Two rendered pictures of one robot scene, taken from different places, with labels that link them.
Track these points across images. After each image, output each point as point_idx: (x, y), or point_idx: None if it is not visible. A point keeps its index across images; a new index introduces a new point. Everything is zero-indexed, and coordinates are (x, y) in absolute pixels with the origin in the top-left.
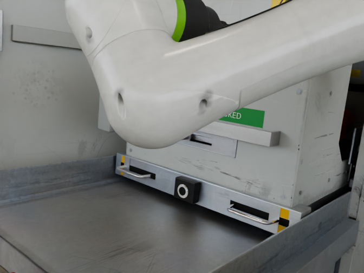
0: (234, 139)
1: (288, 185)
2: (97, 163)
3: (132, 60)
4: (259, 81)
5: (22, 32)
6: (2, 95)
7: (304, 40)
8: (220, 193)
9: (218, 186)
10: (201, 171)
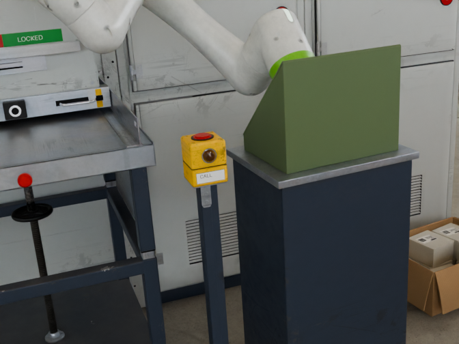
0: (42, 56)
1: (93, 73)
2: None
3: (105, 11)
4: (137, 9)
5: None
6: None
7: None
8: (45, 99)
9: (41, 95)
10: (19, 91)
